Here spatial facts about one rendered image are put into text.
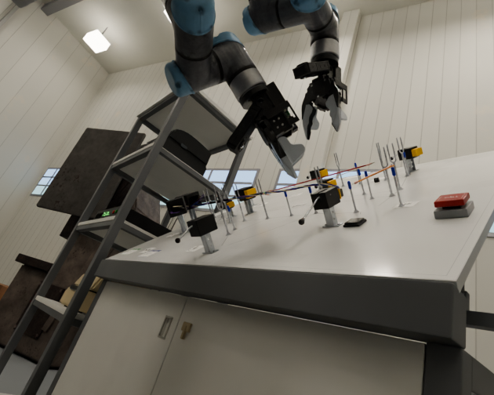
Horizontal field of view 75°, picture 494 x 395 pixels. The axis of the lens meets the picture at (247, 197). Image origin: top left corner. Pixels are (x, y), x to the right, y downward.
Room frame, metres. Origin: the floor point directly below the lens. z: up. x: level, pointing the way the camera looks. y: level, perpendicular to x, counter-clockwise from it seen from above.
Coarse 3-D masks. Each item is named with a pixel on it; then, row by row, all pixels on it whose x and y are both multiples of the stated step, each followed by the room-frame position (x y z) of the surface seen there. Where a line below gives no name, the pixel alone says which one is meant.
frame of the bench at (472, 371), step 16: (432, 352) 0.41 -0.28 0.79; (448, 352) 0.39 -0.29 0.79; (464, 352) 0.38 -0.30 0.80; (432, 368) 0.40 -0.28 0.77; (448, 368) 0.39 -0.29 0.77; (464, 368) 0.39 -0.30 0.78; (480, 368) 0.43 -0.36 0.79; (432, 384) 0.40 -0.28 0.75; (448, 384) 0.39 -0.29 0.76; (464, 384) 0.39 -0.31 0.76; (480, 384) 0.43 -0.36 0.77
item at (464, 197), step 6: (438, 198) 0.53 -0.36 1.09; (444, 198) 0.52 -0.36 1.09; (450, 198) 0.51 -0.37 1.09; (456, 198) 0.50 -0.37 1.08; (462, 198) 0.49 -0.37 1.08; (468, 198) 0.50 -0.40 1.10; (438, 204) 0.52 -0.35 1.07; (444, 204) 0.51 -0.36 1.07; (450, 204) 0.50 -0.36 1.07; (456, 204) 0.50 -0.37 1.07; (462, 204) 0.49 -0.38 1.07
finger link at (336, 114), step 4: (332, 96) 0.59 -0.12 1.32; (328, 100) 0.60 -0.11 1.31; (332, 100) 0.59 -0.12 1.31; (328, 104) 0.60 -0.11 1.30; (332, 104) 0.59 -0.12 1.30; (332, 108) 0.60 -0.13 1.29; (336, 108) 0.59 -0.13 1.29; (340, 108) 0.59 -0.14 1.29; (332, 112) 0.60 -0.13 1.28; (336, 112) 0.59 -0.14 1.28; (340, 112) 0.59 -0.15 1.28; (332, 116) 0.60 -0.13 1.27; (336, 116) 0.60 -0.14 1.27; (340, 116) 0.60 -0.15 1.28; (344, 116) 0.62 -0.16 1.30; (332, 120) 0.60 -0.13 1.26; (336, 120) 0.60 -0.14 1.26; (340, 120) 0.60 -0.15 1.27; (344, 120) 0.62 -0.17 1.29; (332, 124) 0.61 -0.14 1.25; (336, 124) 0.60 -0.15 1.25; (336, 128) 0.61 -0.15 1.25
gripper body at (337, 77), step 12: (312, 60) 0.60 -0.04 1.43; (324, 60) 0.59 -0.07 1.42; (336, 60) 0.58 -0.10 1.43; (336, 72) 0.62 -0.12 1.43; (312, 84) 0.62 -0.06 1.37; (324, 84) 0.59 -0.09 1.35; (336, 84) 0.60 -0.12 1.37; (312, 96) 0.63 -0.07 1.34; (324, 96) 0.61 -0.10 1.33; (324, 108) 0.67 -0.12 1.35
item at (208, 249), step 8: (200, 216) 0.85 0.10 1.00; (208, 216) 0.82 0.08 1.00; (192, 224) 0.82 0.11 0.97; (200, 224) 0.81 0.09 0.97; (208, 224) 0.82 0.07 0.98; (184, 232) 0.81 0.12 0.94; (192, 232) 0.84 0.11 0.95; (200, 232) 0.81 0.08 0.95; (208, 232) 0.83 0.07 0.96; (176, 240) 0.80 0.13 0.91; (208, 240) 0.85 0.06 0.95; (208, 248) 0.86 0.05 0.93
